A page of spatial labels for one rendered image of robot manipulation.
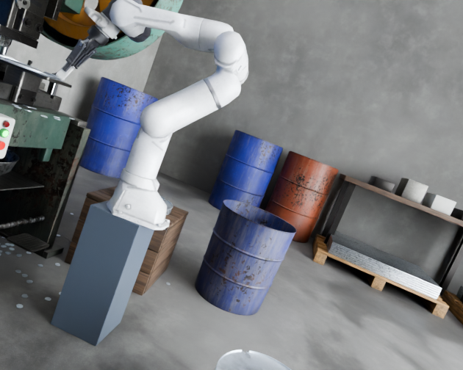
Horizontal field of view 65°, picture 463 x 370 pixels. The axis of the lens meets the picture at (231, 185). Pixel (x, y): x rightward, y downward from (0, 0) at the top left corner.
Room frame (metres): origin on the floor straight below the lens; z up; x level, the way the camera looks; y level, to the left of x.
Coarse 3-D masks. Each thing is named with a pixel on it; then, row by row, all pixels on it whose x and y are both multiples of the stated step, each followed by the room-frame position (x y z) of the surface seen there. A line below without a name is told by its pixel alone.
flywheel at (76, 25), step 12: (84, 0) 1.77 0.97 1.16; (108, 0) 1.72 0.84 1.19; (144, 0) 1.65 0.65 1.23; (156, 0) 1.66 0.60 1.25; (60, 12) 1.76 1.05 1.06; (84, 12) 1.74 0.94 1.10; (60, 24) 1.72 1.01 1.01; (72, 24) 1.71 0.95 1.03; (84, 24) 1.73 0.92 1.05; (72, 36) 1.70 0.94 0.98; (84, 36) 1.69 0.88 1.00; (120, 36) 1.69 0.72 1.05
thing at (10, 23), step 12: (0, 0) 1.30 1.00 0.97; (12, 0) 1.29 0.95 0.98; (24, 0) 1.31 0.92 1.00; (36, 0) 1.38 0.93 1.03; (48, 0) 1.43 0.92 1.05; (0, 12) 1.30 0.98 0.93; (12, 12) 1.30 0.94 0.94; (24, 12) 1.31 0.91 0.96; (36, 12) 1.40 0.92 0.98; (12, 24) 1.31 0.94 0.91; (24, 24) 1.32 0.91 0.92; (36, 24) 1.37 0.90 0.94; (36, 36) 1.39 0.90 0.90
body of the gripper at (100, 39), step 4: (92, 28) 1.35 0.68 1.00; (96, 28) 1.35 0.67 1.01; (88, 32) 1.35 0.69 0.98; (92, 32) 1.34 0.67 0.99; (96, 32) 1.34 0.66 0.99; (100, 32) 1.35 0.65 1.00; (88, 36) 1.34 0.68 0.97; (92, 36) 1.34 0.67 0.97; (96, 36) 1.35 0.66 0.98; (100, 36) 1.35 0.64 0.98; (104, 36) 1.36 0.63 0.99; (88, 40) 1.34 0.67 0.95; (92, 40) 1.35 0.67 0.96; (96, 40) 1.35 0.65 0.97; (100, 40) 1.36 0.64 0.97; (104, 40) 1.37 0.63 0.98; (108, 40) 1.39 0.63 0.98; (88, 44) 1.35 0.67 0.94; (92, 44) 1.36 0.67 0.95; (96, 44) 1.40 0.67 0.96; (100, 44) 1.37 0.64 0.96; (104, 44) 1.39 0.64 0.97; (84, 48) 1.36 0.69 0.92
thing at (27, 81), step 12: (0, 60) 1.30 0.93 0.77; (12, 72) 1.31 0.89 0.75; (24, 72) 1.31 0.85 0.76; (12, 84) 1.30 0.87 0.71; (24, 84) 1.32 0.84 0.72; (36, 84) 1.37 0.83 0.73; (60, 84) 1.33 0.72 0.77; (12, 96) 1.30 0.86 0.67; (24, 96) 1.34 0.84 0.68; (36, 96) 1.39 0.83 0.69
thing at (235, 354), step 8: (232, 352) 0.97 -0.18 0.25; (240, 352) 0.99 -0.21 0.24; (248, 352) 1.01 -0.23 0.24; (256, 352) 1.02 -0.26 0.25; (224, 360) 0.92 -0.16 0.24; (232, 360) 0.94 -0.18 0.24; (240, 360) 0.95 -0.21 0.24; (248, 360) 0.97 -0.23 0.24; (256, 360) 0.98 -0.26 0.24; (264, 360) 1.00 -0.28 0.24; (272, 360) 1.01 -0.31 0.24; (216, 368) 0.87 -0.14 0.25; (224, 368) 0.89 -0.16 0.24; (232, 368) 0.91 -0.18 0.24; (240, 368) 0.92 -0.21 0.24; (248, 368) 0.93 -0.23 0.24; (256, 368) 0.95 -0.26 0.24; (264, 368) 0.96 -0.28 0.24; (272, 368) 0.98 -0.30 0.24; (280, 368) 0.99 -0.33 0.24; (288, 368) 1.00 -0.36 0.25
